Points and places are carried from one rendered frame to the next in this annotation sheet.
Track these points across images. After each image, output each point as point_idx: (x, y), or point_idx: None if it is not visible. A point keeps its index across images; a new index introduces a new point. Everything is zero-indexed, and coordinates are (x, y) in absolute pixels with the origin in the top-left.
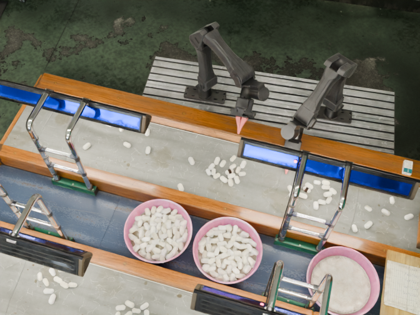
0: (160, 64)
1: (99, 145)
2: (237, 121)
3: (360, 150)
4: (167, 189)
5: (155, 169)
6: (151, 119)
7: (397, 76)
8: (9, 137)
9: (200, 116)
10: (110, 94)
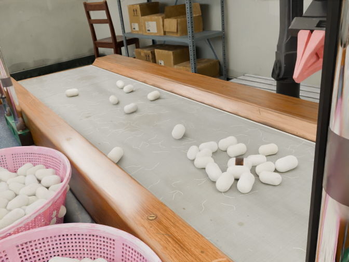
0: (246, 78)
1: (86, 96)
2: (300, 43)
3: None
4: (88, 144)
5: (115, 129)
6: (174, 88)
7: None
8: (27, 80)
9: (248, 92)
10: (153, 66)
